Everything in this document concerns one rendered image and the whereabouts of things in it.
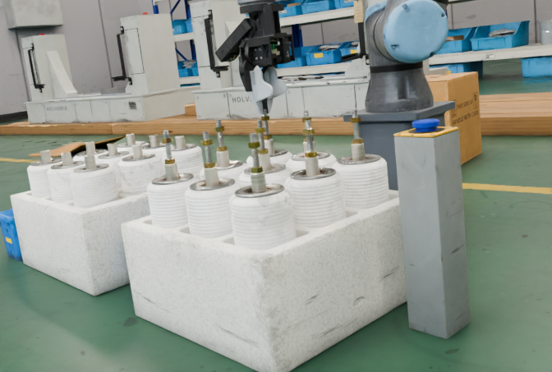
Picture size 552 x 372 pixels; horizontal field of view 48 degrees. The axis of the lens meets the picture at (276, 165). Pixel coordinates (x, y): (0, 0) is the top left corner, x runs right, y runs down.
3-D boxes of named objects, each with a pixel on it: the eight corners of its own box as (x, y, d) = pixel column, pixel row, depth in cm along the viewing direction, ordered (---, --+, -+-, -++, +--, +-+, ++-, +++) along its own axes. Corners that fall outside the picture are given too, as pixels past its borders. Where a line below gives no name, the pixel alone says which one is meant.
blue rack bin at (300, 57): (302, 65, 722) (300, 47, 718) (328, 62, 697) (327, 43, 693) (275, 69, 684) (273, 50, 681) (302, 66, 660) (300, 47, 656)
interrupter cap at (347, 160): (335, 167, 106) (335, 163, 106) (339, 159, 113) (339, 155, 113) (379, 164, 104) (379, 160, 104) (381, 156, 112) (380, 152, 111)
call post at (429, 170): (433, 312, 103) (420, 128, 97) (471, 322, 98) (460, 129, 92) (408, 328, 98) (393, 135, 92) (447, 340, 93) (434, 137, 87)
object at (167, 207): (171, 289, 107) (156, 189, 104) (153, 275, 116) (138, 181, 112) (221, 274, 112) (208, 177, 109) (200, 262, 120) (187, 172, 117)
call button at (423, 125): (422, 130, 95) (421, 117, 95) (445, 131, 92) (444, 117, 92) (407, 135, 92) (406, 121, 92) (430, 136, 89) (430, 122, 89)
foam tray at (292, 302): (283, 253, 141) (274, 176, 138) (430, 287, 113) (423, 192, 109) (135, 315, 116) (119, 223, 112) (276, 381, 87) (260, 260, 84)
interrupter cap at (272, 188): (235, 190, 97) (234, 186, 97) (282, 185, 97) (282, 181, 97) (235, 202, 89) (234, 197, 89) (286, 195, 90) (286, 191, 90)
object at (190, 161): (195, 213, 159) (186, 144, 156) (218, 217, 152) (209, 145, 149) (164, 222, 153) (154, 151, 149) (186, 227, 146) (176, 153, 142)
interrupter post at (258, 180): (251, 192, 94) (249, 172, 94) (267, 190, 94) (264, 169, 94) (252, 195, 92) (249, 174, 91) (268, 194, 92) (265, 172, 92)
